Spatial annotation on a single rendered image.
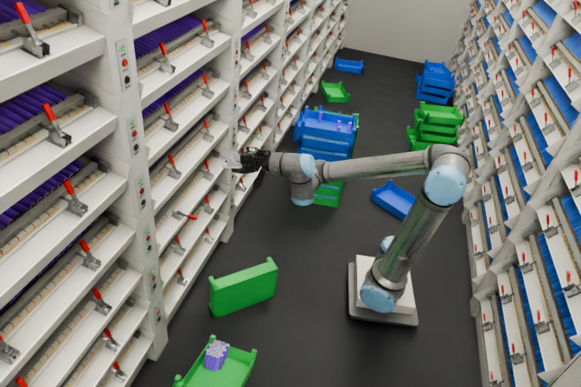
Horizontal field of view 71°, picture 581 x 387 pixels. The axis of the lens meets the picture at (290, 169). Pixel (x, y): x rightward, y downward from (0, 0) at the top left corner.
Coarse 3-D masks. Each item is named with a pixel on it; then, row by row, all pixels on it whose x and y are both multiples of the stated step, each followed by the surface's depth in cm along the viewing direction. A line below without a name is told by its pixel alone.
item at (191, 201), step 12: (216, 156) 186; (228, 156) 186; (204, 168) 178; (216, 168) 181; (192, 180) 170; (204, 180) 173; (216, 180) 181; (192, 192) 166; (204, 192) 168; (180, 204) 159; (192, 204) 161; (156, 228) 146; (168, 228) 148; (180, 228) 156; (156, 240) 143; (168, 240) 145
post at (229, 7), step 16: (224, 0) 147; (240, 0) 154; (224, 16) 151; (240, 16) 158; (240, 32) 162; (224, 64) 161; (224, 96) 169; (224, 144) 183; (224, 176) 194; (224, 208) 205; (224, 240) 218
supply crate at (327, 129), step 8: (304, 112) 236; (312, 112) 240; (304, 120) 223; (312, 120) 240; (328, 120) 241; (336, 120) 241; (344, 120) 240; (352, 120) 237; (304, 128) 224; (312, 128) 224; (320, 128) 223; (328, 128) 235; (344, 128) 237; (352, 128) 238; (320, 136) 226; (328, 136) 225; (336, 136) 225; (344, 136) 224; (352, 136) 223
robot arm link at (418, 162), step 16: (320, 160) 174; (352, 160) 162; (368, 160) 156; (384, 160) 152; (400, 160) 148; (416, 160) 144; (432, 160) 139; (320, 176) 168; (336, 176) 164; (352, 176) 160; (368, 176) 157; (384, 176) 154
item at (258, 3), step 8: (248, 0) 182; (256, 0) 189; (264, 0) 197; (272, 0) 195; (280, 0) 206; (248, 8) 182; (256, 8) 185; (264, 8) 189; (272, 8) 194; (280, 8) 210; (248, 16) 174; (256, 16) 178; (264, 16) 186; (248, 24) 168; (256, 24) 180
